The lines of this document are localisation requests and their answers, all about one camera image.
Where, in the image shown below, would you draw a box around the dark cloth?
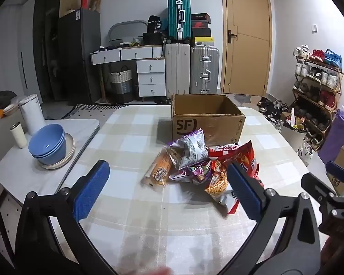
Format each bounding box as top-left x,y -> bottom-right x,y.
0,91 -> 18,109

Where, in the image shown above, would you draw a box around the small white tumbler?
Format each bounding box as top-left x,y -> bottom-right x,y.
9,123 -> 27,149

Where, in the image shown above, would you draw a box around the white side table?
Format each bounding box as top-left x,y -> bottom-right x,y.
0,119 -> 100,204

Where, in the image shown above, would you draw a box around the pair of red shoes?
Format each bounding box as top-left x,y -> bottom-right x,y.
309,49 -> 325,61

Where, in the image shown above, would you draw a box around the white suitcase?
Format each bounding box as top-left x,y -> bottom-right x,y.
164,43 -> 191,96

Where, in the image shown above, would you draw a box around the grey arched frame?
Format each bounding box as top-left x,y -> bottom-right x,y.
108,20 -> 147,42

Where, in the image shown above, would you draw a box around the pair of white shoes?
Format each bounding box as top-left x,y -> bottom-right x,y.
293,45 -> 310,59

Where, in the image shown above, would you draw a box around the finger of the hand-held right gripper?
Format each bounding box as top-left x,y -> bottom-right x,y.
301,173 -> 337,205
326,161 -> 344,185

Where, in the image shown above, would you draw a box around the dark grey refrigerator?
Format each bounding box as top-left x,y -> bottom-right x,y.
57,8 -> 101,104

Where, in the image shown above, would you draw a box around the black printed bag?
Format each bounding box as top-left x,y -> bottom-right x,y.
147,15 -> 164,33

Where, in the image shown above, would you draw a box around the teal suitcase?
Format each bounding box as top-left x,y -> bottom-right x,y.
168,0 -> 192,41

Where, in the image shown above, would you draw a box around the silver suitcase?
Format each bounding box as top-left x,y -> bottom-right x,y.
189,46 -> 220,94

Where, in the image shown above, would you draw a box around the silver purple chip bag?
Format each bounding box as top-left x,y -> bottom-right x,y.
168,128 -> 210,170

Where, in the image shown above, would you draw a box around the purple snack bag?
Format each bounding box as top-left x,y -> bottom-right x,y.
169,160 -> 213,184

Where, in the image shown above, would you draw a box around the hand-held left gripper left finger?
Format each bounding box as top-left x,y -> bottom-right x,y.
16,160 -> 118,275

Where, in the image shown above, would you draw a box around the cat print cardboard box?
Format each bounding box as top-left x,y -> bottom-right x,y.
325,145 -> 344,197

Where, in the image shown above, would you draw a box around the black storage box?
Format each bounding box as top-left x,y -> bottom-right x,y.
143,32 -> 168,46

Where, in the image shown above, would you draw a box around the pile of dark shoes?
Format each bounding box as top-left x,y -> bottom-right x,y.
256,97 -> 290,121

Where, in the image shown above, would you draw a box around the pair of blue shoes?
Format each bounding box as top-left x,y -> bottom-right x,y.
323,49 -> 342,69

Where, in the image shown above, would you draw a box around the beige plate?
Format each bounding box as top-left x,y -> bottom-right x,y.
38,134 -> 75,169

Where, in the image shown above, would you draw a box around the purple rolled mat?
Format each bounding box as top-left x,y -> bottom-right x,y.
318,106 -> 344,164

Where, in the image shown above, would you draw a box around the blue bowl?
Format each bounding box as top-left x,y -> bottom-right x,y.
31,133 -> 67,166
28,124 -> 66,157

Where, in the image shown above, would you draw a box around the white cylindrical kettle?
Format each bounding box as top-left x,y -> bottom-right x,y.
19,94 -> 46,136

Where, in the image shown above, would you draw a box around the person's right forearm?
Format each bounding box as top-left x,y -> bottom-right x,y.
321,233 -> 344,275

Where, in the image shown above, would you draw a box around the rows of assorted shoes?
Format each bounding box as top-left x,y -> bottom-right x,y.
294,61 -> 340,149

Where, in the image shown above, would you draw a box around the wooden door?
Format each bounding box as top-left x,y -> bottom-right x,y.
220,0 -> 273,96

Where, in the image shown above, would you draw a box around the white drawer desk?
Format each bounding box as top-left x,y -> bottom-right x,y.
90,46 -> 166,101

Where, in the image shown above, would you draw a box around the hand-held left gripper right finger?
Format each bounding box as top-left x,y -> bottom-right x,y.
226,162 -> 322,275

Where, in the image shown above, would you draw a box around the black wardrobe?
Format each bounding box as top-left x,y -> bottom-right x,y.
33,0 -> 64,101

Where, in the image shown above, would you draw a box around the brown cardboard box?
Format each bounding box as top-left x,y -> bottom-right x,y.
171,93 -> 245,147

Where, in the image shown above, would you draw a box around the patterned rug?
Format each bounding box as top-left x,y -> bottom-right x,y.
60,104 -> 127,120

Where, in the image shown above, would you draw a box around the yellow black shoe box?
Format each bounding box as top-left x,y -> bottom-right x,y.
193,36 -> 214,47

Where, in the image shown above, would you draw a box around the orange biscuit packet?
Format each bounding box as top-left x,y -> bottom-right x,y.
140,149 -> 172,188

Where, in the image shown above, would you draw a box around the woven laundry basket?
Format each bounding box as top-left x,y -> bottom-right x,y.
108,66 -> 133,104

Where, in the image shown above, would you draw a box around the white trash bin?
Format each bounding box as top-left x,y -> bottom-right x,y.
279,112 -> 307,152

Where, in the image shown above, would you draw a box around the white noodle snack bag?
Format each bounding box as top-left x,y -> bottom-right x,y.
205,160 -> 247,215

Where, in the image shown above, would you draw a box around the wooden shoe rack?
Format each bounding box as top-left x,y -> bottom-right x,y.
292,57 -> 344,149

